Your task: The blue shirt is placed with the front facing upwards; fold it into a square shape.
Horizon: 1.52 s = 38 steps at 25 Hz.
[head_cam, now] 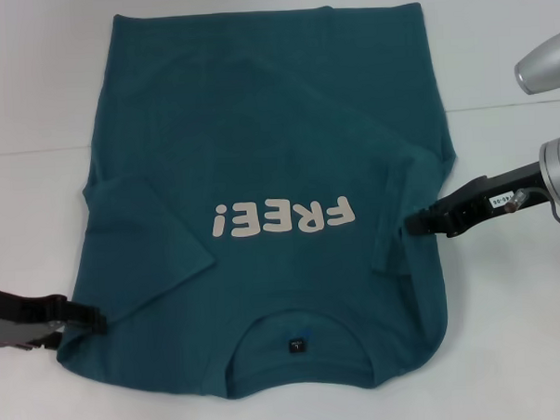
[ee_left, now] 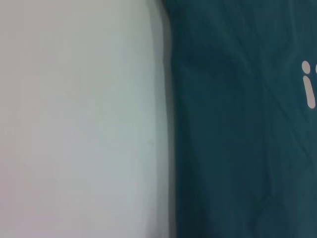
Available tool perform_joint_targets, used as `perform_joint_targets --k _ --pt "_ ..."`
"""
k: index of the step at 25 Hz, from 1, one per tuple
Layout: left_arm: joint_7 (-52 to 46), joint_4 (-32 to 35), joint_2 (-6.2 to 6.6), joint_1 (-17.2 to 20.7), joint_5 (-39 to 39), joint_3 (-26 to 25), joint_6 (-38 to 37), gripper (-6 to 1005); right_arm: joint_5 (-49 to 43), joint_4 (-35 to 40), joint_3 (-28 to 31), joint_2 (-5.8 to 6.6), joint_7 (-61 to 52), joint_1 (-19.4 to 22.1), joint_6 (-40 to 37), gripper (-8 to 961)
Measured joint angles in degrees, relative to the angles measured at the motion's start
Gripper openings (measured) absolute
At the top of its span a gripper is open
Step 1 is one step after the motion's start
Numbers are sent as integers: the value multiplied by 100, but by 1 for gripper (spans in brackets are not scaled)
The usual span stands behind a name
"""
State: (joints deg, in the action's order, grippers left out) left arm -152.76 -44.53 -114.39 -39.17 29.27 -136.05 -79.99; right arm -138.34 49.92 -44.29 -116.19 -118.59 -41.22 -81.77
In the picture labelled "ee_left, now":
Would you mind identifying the teal blue FREE! t-shirt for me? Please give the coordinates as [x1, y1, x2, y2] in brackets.
[160, 0, 317, 238]

